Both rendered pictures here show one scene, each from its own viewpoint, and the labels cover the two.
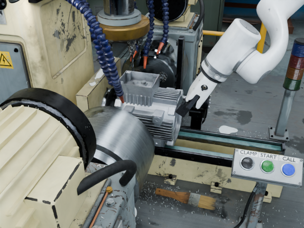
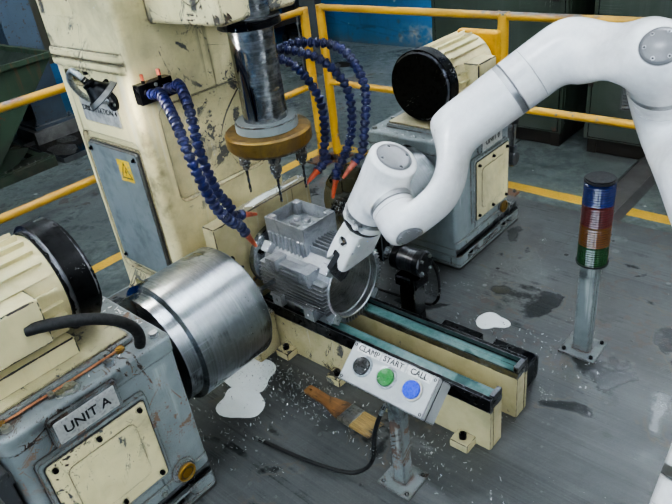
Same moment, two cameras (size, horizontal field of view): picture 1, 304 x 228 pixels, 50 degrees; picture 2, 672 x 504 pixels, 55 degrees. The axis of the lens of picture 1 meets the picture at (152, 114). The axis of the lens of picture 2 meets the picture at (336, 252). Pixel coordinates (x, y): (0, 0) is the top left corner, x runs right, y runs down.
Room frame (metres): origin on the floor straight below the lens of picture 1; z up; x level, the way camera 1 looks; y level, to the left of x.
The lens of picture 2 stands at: (-0.07, -0.64, 1.77)
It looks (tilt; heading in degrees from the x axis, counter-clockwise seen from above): 31 degrees down; 30
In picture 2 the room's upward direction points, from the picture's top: 8 degrees counter-clockwise
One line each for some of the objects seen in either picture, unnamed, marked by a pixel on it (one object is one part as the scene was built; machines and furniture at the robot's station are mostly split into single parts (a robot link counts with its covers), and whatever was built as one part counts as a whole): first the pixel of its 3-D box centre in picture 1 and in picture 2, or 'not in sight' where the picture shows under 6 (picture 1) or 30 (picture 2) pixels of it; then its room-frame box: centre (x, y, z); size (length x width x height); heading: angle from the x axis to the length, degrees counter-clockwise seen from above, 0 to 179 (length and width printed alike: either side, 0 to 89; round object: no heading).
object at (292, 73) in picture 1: (295, 71); (594, 232); (1.12, -0.54, 1.10); 0.06 x 0.06 x 0.04
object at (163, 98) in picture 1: (149, 113); (320, 269); (0.95, 0.01, 1.02); 0.20 x 0.19 x 0.19; 74
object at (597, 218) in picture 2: (298, 59); (597, 212); (1.12, -0.54, 1.14); 0.06 x 0.06 x 0.04
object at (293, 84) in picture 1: (292, 81); (592, 251); (1.12, -0.54, 1.05); 0.06 x 0.06 x 0.04
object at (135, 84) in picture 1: (138, 88); (301, 228); (0.96, 0.04, 1.11); 0.12 x 0.11 x 0.07; 74
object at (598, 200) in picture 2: (301, 48); (599, 191); (1.12, -0.54, 1.19); 0.06 x 0.06 x 0.04
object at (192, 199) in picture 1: (185, 197); (340, 408); (0.76, -0.11, 0.80); 0.21 x 0.05 x 0.01; 73
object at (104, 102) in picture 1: (110, 108); (275, 252); (0.99, 0.15, 1.02); 0.15 x 0.02 x 0.15; 165
